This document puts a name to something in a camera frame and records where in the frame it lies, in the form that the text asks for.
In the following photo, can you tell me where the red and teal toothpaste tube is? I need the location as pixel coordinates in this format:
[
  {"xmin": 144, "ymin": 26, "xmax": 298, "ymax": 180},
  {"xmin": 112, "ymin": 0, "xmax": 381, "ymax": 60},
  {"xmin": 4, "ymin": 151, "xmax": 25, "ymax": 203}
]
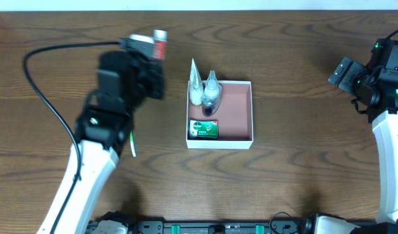
[{"xmin": 153, "ymin": 30, "xmax": 167, "ymax": 60}]

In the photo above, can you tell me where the white squeeze tube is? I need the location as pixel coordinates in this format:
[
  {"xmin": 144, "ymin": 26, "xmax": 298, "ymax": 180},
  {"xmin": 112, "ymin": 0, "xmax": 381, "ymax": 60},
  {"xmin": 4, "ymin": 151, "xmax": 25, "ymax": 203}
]
[{"xmin": 189, "ymin": 59, "xmax": 204, "ymax": 105}]

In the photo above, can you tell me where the clear pump soap bottle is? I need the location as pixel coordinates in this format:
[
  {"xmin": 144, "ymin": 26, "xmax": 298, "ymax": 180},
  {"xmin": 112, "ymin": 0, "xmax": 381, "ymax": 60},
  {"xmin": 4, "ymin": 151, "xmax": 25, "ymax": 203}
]
[{"xmin": 202, "ymin": 70, "xmax": 222, "ymax": 117}]

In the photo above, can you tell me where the green soap bar package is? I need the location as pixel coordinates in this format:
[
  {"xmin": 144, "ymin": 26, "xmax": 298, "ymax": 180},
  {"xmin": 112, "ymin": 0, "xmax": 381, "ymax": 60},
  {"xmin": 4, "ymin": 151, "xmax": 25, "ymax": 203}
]
[{"xmin": 188, "ymin": 120, "xmax": 219, "ymax": 138}]

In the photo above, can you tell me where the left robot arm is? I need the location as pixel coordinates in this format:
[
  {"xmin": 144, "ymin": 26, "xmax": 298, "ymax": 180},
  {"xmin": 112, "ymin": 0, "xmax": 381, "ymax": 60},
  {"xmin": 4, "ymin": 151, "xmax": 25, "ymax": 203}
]
[{"xmin": 38, "ymin": 50, "xmax": 165, "ymax": 233}]

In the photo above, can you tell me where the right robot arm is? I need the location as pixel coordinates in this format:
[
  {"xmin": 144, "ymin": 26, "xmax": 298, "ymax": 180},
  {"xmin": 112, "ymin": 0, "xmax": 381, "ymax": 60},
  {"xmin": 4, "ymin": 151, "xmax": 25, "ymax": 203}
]
[{"xmin": 298, "ymin": 55, "xmax": 398, "ymax": 234}]

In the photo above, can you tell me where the green and white toothbrush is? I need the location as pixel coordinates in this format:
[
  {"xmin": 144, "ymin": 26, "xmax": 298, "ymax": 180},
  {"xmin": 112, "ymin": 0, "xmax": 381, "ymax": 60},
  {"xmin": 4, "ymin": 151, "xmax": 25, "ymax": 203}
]
[{"xmin": 129, "ymin": 131, "xmax": 137, "ymax": 157}]

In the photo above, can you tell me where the white box with pink interior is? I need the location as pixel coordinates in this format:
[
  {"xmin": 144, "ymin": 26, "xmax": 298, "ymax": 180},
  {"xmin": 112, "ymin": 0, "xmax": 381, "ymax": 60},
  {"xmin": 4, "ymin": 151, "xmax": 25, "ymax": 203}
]
[{"xmin": 185, "ymin": 81, "xmax": 254, "ymax": 150}]

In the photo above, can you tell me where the right black cable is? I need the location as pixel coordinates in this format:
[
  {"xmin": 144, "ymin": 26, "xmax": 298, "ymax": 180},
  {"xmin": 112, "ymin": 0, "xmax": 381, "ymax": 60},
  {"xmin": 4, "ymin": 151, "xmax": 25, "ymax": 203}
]
[{"xmin": 385, "ymin": 24, "xmax": 398, "ymax": 40}]

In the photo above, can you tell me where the black cable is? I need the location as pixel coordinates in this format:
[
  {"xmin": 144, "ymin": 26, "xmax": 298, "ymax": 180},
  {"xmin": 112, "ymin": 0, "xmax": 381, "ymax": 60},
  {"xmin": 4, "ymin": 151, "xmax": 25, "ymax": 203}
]
[
  {"xmin": 22, "ymin": 40, "xmax": 122, "ymax": 234},
  {"xmin": 385, "ymin": 24, "xmax": 398, "ymax": 40}
]

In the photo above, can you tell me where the left black cable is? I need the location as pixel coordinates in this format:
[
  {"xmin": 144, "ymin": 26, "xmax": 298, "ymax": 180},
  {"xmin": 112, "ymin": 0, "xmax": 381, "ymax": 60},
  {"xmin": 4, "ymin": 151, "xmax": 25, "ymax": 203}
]
[{"xmin": 22, "ymin": 40, "xmax": 122, "ymax": 234}]

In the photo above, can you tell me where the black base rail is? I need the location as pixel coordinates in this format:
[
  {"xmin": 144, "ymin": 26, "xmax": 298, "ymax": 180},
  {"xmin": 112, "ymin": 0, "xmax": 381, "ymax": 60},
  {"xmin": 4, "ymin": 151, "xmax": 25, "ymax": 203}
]
[{"xmin": 86, "ymin": 220, "xmax": 377, "ymax": 234}]

